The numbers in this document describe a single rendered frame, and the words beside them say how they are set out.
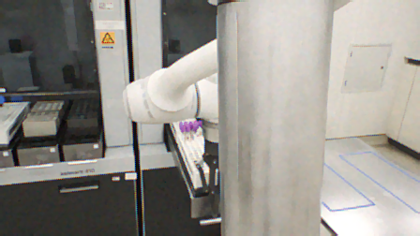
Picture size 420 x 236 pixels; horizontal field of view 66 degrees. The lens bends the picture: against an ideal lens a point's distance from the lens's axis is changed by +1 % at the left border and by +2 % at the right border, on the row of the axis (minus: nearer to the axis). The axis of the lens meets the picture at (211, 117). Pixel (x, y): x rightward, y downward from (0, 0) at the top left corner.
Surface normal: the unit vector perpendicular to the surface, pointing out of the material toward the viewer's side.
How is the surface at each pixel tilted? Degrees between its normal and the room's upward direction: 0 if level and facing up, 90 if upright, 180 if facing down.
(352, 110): 90
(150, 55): 90
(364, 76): 90
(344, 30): 90
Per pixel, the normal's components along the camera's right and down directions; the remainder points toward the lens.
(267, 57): -0.29, 0.22
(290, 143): 0.16, 0.22
